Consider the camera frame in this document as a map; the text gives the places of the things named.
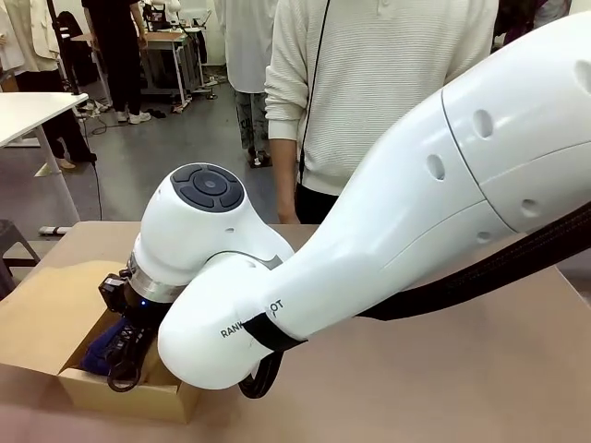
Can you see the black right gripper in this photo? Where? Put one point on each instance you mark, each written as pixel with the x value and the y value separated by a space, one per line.
pixel 138 316

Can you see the navy blue pencil pouch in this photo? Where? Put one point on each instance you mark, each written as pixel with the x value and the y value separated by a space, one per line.
pixel 98 354

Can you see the person's right forearm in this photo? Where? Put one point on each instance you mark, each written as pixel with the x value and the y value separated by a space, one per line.
pixel 285 180

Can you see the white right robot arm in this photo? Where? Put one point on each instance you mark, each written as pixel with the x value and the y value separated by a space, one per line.
pixel 415 207

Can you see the empty open cardboard box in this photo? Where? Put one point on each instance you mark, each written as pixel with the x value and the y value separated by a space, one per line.
pixel 37 314

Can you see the dark grey stool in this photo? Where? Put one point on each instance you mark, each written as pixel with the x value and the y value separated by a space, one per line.
pixel 11 244

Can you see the white table with white legs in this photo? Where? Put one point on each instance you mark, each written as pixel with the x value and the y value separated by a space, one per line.
pixel 27 111

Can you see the person in black clothes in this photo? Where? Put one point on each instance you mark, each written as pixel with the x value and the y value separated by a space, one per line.
pixel 117 51

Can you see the person with patterned trousers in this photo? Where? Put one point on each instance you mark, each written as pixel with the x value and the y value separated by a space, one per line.
pixel 249 69

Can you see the person in cream coat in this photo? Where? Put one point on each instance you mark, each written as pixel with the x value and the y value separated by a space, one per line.
pixel 27 41

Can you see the person in white sweater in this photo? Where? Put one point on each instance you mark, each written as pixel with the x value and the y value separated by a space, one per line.
pixel 369 92

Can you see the person in purple top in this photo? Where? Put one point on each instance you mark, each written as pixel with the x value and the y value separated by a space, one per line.
pixel 526 18

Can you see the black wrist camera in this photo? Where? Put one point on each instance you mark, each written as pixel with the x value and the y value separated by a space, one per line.
pixel 112 293

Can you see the wooden workbench with metal frame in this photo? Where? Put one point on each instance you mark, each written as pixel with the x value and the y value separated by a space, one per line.
pixel 161 55

